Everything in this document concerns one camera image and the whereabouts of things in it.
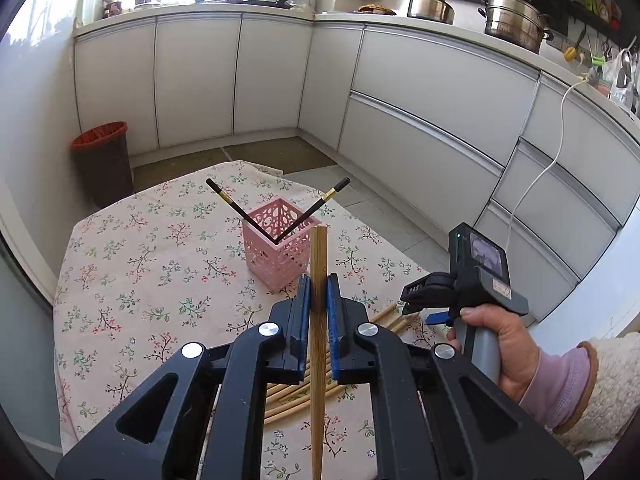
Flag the steel kettle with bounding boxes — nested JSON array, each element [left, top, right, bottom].
[[407, 0, 456, 25]]

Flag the black chopstick gold band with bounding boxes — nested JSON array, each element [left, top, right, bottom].
[[205, 178, 277, 246], [274, 177, 352, 246]]

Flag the hanging kitchen tools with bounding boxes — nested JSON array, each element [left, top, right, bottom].
[[564, 30, 617, 67]]

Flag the light wooden chopstick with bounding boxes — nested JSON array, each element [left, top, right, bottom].
[[310, 225, 329, 480]]

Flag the olive floor mat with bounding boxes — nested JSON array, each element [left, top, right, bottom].
[[131, 146, 231, 191], [222, 136, 337, 173]]

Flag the steel steamer pot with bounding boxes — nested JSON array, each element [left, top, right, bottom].
[[477, 0, 555, 55]]

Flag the white power cable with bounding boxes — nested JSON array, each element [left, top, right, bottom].
[[506, 76, 591, 256]]

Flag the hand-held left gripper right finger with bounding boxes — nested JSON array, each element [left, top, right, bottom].
[[326, 274, 585, 480]]

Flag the floral tablecloth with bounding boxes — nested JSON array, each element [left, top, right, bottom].
[[52, 160, 451, 480]]

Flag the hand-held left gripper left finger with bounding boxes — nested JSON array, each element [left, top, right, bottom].
[[55, 274, 312, 480]]

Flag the pink perforated utensil holder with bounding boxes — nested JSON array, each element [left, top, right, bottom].
[[242, 198, 322, 293]]

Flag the bunch of wooden chopsticks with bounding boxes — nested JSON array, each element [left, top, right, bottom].
[[202, 302, 422, 461]]

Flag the white kitchen base cabinets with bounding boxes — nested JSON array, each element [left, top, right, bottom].
[[74, 10, 640, 331]]

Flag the brown trash bin red liner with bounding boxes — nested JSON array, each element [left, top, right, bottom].
[[71, 121, 135, 208]]

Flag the wall shelf with bottles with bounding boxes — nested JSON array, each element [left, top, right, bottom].
[[570, 0, 626, 31]]

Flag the person's right hand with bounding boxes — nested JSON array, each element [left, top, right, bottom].
[[446, 305, 543, 403]]

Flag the person's right forearm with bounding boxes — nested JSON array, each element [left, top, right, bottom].
[[519, 332, 640, 461]]

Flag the white plastic bag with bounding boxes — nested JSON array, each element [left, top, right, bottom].
[[602, 50, 640, 111]]

